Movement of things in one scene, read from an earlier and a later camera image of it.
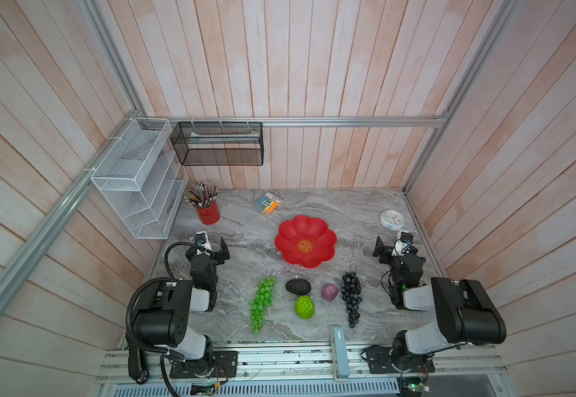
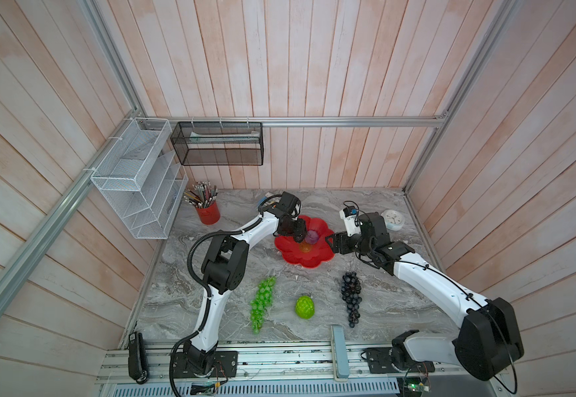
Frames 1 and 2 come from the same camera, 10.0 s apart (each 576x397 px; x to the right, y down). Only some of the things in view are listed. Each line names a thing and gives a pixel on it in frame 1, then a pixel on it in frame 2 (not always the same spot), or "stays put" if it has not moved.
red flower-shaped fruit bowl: x=305 y=241 stays put
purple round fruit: x=328 y=292 → x=312 y=236
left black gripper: x=218 y=255 → x=300 y=231
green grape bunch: x=262 y=300 stays put
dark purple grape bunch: x=350 y=289 stays put
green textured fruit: x=304 y=307 stays put
